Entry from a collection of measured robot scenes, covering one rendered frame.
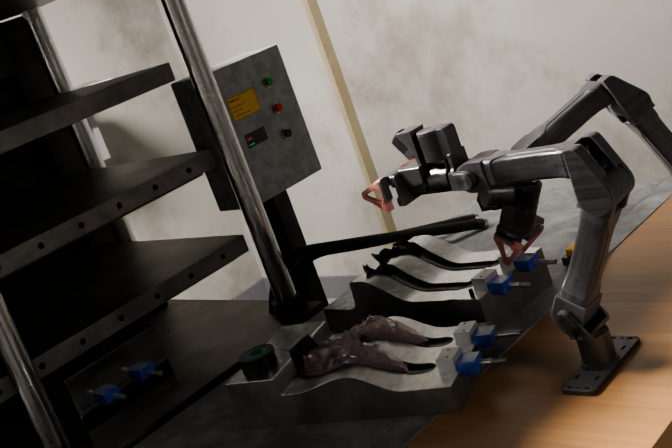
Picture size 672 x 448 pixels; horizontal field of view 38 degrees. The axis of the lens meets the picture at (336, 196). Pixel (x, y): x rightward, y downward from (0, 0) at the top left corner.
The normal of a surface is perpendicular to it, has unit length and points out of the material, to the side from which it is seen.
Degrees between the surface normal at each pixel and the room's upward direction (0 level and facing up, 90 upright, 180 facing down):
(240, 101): 90
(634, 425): 0
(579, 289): 82
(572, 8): 90
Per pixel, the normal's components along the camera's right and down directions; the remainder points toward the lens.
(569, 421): -0.33, -0.91
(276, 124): 0.69, -0.07
